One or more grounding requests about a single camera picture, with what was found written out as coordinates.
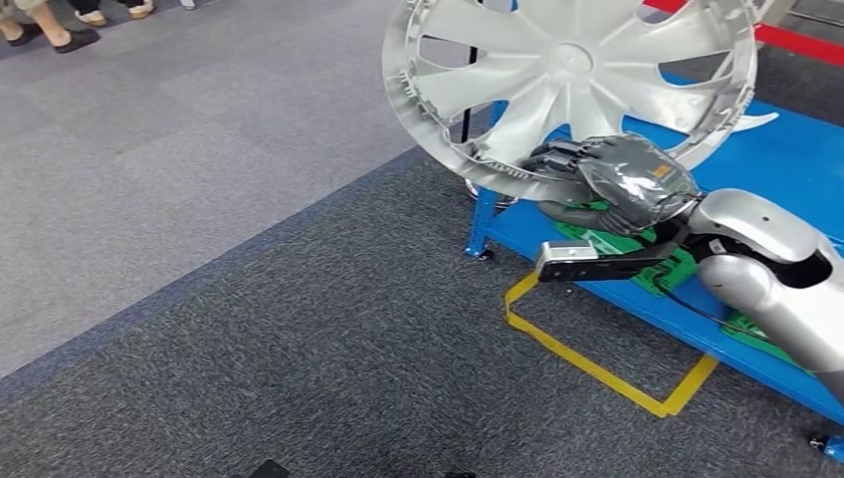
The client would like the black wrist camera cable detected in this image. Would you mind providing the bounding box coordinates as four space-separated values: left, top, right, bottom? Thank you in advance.
659 287 759 332

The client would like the black robot left foot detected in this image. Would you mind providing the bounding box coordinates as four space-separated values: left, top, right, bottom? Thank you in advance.
247 459 292 478

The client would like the silver wheel hubcap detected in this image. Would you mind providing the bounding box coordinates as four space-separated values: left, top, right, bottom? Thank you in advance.
380 0 759 204

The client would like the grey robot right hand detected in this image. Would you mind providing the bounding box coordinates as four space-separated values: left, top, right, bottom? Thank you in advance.
521 133 702 237

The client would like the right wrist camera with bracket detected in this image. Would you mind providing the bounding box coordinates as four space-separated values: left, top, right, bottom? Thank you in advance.
534 238 687 285

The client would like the white plastic trim part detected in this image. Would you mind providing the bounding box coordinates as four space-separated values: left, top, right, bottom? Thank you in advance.
728 112 780 135

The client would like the blue metal shelf rack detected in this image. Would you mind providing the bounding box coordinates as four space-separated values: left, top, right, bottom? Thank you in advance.
464 0 844 463

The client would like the red barrier belt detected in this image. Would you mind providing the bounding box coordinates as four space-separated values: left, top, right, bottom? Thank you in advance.
642 0 844 70

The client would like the person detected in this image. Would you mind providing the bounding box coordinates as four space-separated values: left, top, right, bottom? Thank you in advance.
0 0 102 54
68 0 156 28

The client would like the yellow floor tape square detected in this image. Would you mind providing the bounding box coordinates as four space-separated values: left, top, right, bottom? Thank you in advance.
504 271 720 419

